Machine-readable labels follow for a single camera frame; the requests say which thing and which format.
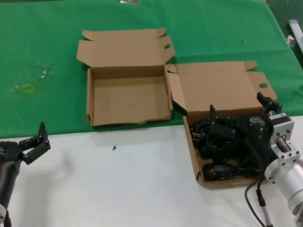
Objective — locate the clear plastic wrap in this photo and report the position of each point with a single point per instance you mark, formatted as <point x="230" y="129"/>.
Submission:
<point x="43" y="73"/>

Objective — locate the open brown cardboard box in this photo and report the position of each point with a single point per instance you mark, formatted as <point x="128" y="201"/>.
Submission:
<point x="213" y="82"/>

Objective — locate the small black screw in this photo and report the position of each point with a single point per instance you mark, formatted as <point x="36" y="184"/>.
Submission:
<point x="114" y="148"/>

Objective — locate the cardboard box with torn corner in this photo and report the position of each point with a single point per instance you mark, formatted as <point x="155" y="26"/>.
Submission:
<point x="123" y="47"/>

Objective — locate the grey metal object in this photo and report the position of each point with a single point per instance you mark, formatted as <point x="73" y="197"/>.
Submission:
<point x="129" y="1"/>

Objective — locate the white bar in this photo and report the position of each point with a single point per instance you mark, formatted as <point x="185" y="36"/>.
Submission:
<point x="297" y="30"/>

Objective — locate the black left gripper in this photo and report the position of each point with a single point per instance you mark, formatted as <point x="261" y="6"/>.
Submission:
<point x="10" y="152"/>

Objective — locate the green tablecloth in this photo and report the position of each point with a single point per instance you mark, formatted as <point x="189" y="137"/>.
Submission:
<point x="47" y="35"/>

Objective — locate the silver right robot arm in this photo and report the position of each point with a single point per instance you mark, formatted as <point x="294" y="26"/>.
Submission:
<point x="288" y="175"/>

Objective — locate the yellow rubber band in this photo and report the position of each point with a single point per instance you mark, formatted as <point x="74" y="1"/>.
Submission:
<point x="27" y="85"/>

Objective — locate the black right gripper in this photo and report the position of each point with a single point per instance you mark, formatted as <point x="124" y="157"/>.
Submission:
<point x="254" y="127"/>

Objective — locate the crumpled silver foil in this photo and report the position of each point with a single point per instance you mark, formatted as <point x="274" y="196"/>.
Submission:
<point x="291" y="40"/>

